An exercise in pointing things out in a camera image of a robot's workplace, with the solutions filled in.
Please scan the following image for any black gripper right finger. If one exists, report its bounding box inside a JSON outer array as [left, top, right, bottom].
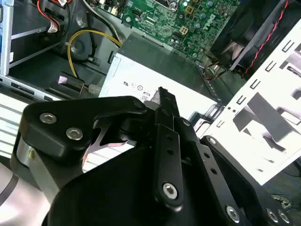
[[175, 116, 295, 226]]

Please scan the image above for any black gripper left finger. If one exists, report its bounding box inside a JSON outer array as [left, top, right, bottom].
[[10, 86, 185, 212]]

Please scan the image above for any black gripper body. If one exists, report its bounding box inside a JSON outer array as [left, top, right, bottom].
[[48, 113, 228, 226]]

